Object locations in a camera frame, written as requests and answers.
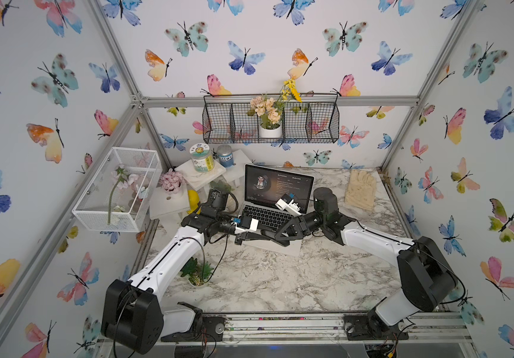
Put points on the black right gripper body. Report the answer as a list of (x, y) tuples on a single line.
[(310, 224)]

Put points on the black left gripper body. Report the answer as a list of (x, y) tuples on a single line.
[(226, 226)]

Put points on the green plant near left arm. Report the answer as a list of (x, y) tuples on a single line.
[(196, 273)]

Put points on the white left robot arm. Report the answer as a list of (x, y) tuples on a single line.
[(133, 315)]

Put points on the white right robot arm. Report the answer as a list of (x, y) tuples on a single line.
[(425, 276)]

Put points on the silver open laptop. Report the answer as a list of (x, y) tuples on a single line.
[(263, 187)]

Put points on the yellow rubber duck toy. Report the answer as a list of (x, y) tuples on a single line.
[(194, 201)]

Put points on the small succulent in pot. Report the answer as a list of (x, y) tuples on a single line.
[(221, 185)]

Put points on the white stepped display stand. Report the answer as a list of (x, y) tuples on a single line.
[(171, 209)]

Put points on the pink flower bouquet pot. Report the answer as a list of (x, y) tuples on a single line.
[(172, 182)]

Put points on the green lidded jar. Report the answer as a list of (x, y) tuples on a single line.
[(201, 157)]

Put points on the small blue jar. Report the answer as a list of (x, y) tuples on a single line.
[(225, 156)]

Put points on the pink artificial flower stem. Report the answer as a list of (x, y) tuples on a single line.
[(123, 179)]

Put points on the white pot with flowers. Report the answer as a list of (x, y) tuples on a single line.
[(270, 109)]

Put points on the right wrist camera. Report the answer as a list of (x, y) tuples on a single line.
[(288, 203)]

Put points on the white wire cage box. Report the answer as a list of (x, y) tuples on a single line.
[(117, 197)]

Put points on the aluminium front rail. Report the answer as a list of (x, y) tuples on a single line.
[(310, 328)]

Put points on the black wire wall basket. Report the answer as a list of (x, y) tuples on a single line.
[(308, 118)]

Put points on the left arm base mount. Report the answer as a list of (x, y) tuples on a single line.
[(186, 323)]

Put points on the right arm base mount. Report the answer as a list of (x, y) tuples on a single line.
[(368, 326)]

